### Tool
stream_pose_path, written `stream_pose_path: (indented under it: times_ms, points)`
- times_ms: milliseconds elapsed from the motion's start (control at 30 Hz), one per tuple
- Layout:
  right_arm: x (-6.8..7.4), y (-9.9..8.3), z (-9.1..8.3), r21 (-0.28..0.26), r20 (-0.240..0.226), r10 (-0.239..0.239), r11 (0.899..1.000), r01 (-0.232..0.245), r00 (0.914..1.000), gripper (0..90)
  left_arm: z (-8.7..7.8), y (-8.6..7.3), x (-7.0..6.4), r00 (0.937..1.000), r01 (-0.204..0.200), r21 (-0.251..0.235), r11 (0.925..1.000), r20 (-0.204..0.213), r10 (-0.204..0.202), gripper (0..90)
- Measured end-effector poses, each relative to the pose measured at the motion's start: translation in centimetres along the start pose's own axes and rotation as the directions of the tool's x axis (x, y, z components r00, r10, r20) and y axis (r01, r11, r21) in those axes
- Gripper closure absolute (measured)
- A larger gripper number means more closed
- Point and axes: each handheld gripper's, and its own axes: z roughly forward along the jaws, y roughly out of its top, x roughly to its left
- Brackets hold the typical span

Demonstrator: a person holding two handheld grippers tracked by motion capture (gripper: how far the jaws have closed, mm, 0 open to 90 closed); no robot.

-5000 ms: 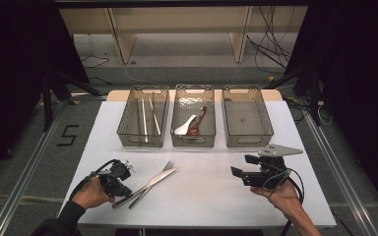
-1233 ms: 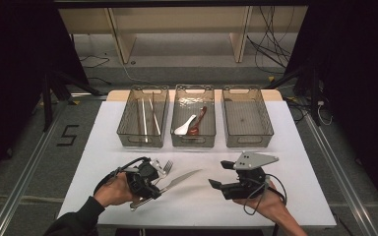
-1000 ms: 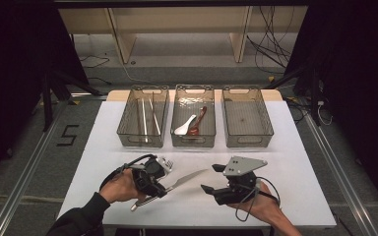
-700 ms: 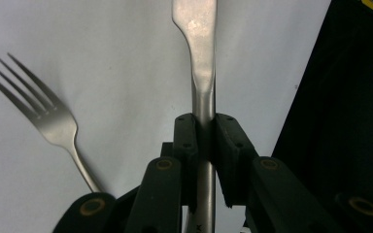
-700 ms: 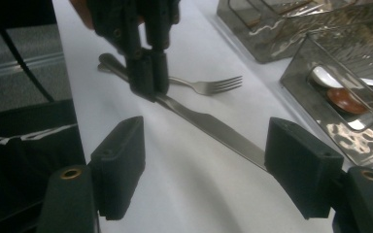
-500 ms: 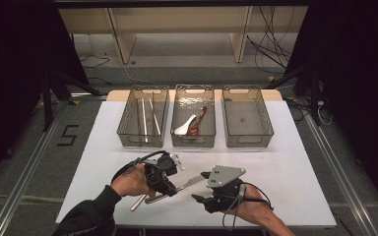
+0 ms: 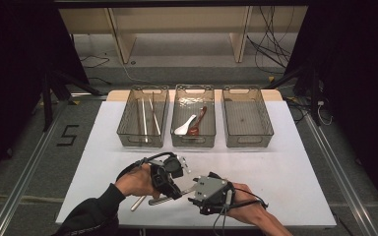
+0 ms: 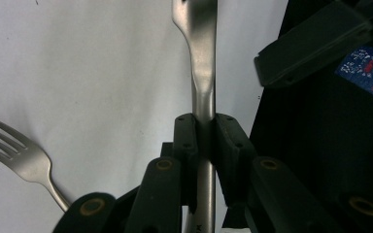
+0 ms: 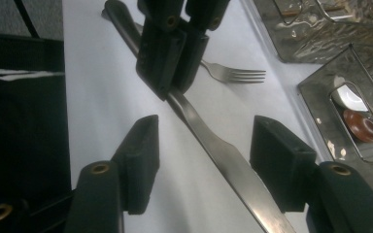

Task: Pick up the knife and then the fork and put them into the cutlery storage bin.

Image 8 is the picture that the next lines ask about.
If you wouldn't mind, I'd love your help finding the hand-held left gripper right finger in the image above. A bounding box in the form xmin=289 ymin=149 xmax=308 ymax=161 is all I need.
xmin=214 ymin=112 xmax=346 ymax=233

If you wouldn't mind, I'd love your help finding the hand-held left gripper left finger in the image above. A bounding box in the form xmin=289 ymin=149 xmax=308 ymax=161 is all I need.
xmin=124 ymin=113 xmax=199 ymax=233

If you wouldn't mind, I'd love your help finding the blue speckled sticker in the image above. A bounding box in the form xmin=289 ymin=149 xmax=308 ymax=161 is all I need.
xmin=334 ymin=45 xmax=373 ymax=96

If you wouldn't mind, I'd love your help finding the silver metal fork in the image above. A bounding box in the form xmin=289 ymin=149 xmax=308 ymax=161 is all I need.
xmin=0 ymin=111 xmax=73 ymax=214

